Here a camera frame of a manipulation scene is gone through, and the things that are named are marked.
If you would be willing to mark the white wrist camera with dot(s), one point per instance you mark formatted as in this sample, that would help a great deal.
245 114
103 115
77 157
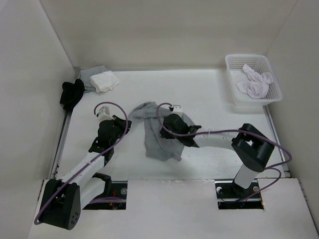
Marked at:
104 114
176 109

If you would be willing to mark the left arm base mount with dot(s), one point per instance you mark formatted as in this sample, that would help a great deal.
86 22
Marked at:
113 198

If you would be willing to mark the folded light grey tank top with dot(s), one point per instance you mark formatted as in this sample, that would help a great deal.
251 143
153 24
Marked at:
85 75

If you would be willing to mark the pale pink tank top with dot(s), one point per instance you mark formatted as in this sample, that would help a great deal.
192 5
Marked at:
257 85

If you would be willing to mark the folded white tank top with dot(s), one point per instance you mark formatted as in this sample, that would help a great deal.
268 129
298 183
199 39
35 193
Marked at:
104 82

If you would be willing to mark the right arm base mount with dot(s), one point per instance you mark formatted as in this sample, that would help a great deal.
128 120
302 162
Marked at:
230 196

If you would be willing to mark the black tank top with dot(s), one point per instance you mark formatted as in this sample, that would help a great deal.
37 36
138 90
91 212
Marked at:
72 94

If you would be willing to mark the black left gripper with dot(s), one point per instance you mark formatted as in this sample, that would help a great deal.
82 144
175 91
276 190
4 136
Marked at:
121 123

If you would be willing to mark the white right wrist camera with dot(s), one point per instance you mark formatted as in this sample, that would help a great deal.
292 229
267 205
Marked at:
176 109

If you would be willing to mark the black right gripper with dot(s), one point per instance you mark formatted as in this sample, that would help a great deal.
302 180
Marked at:
165 134

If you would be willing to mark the white plastic basket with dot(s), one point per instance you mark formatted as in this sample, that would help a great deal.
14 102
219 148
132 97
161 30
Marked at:
259 63

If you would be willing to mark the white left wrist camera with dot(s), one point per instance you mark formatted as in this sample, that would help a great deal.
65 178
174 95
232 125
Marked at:
104 114

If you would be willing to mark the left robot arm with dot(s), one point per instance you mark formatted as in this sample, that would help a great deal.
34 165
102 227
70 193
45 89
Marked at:
63 199

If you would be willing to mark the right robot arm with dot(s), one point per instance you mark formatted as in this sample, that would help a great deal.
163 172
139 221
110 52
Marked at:
250 145

